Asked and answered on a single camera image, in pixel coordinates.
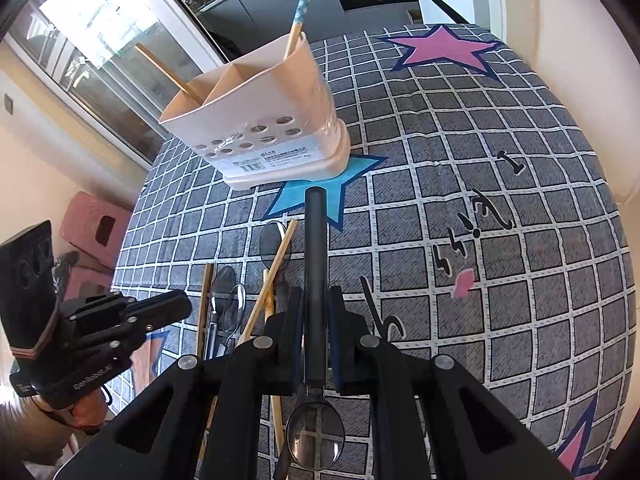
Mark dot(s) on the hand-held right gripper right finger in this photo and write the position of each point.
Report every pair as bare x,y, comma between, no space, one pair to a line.
334,325

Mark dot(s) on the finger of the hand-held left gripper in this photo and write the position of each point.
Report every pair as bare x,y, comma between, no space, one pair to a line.
165,305

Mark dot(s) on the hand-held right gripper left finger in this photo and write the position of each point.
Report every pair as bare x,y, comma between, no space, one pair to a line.
299,320

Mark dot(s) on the dark steel table knife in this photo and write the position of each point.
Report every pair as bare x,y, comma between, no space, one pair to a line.
286,297

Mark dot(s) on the beige plastic utensil holder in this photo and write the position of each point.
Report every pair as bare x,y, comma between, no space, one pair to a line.
280,95

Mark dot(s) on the person's left forearm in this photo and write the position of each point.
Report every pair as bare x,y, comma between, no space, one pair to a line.
30,440

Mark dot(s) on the person's left hand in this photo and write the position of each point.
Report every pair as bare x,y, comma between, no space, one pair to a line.
85,412

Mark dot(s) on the pink plastic stool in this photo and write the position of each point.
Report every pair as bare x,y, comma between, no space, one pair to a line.
85,220
90,280

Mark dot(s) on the sliding glass door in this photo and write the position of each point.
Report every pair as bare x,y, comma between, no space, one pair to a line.
100,60

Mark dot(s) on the grey kitchen counter cabinets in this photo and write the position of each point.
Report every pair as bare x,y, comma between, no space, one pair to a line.
260,15

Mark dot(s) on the cardboard box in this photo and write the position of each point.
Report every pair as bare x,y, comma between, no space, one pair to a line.
415,15

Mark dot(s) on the wall switch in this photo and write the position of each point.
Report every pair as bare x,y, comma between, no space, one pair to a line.
8,105

